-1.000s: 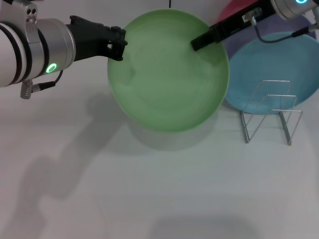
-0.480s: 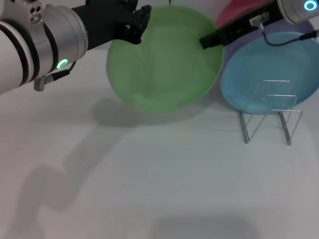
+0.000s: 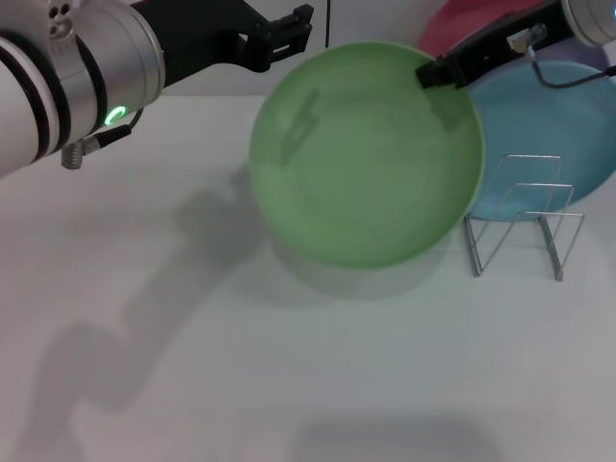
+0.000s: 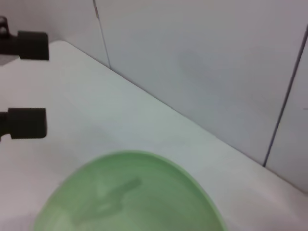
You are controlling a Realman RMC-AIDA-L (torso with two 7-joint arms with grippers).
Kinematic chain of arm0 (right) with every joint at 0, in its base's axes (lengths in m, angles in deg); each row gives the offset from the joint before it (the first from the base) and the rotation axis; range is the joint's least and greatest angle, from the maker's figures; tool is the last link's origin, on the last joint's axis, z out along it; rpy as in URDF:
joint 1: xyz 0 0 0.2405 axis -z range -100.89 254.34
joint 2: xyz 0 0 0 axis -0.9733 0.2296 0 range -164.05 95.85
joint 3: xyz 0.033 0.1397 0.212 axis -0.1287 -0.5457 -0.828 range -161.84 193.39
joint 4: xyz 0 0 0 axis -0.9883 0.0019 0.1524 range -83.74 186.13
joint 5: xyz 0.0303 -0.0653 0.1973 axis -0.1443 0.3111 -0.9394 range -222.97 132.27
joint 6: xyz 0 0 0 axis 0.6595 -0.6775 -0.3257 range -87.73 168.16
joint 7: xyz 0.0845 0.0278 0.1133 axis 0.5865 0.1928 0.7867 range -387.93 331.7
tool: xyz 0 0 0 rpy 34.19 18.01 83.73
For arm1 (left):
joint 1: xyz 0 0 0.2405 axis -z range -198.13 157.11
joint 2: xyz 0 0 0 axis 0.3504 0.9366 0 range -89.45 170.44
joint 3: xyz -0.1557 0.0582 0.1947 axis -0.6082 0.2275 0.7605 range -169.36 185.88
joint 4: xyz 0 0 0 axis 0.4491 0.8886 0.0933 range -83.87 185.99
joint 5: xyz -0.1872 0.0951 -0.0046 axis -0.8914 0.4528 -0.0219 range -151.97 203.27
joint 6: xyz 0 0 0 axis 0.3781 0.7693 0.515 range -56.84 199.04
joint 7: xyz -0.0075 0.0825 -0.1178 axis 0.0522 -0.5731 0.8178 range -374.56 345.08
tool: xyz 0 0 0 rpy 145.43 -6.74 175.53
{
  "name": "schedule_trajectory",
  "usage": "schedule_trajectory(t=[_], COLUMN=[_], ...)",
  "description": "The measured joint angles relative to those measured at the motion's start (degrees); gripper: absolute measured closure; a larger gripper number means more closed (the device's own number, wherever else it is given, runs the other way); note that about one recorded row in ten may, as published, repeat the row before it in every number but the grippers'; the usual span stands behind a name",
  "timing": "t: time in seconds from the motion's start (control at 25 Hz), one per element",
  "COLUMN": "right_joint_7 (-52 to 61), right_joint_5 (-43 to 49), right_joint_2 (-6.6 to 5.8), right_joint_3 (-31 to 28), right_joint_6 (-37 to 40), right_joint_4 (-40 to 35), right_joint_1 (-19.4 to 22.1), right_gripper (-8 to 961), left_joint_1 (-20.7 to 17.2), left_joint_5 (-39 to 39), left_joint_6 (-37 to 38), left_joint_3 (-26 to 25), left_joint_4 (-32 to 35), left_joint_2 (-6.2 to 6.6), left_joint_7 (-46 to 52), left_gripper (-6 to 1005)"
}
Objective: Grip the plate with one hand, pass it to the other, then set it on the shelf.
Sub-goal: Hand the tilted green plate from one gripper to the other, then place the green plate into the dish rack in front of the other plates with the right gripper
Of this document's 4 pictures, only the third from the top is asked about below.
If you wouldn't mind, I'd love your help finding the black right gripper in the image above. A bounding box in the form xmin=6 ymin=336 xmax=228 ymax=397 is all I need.
xmin=414 ymin=0 xmax=578 ymax=91

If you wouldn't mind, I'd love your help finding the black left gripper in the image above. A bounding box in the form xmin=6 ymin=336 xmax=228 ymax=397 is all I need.
xmin=128 ymin=0 xmax=315 ymax=90

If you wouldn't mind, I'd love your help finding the green plate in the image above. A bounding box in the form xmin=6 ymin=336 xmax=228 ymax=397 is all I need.
xmin=248 ymin=40 xmax=485 ymax=270

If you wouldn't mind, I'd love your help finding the pink plate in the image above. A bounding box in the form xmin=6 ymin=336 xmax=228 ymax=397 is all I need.
xmin=416 ymin=0 xmax=565 ymax=55

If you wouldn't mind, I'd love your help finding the blue plate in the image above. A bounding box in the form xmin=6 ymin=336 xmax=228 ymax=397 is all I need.
xmin=467 ymin=59 xmax=616 ymax=223

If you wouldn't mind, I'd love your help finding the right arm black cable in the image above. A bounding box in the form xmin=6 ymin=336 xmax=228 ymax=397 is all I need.
xmin=509 ymin=22 xmax=616 ymax=90

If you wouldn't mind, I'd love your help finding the metal wire plate rack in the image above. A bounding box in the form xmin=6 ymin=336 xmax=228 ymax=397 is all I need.
xmin=462 ymin=153 xmax=586 ymax=283

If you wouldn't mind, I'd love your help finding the left arm connector cable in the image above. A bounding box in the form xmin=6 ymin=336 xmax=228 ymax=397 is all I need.
xmin=61 ymin=107 xmax=145 ymax=169

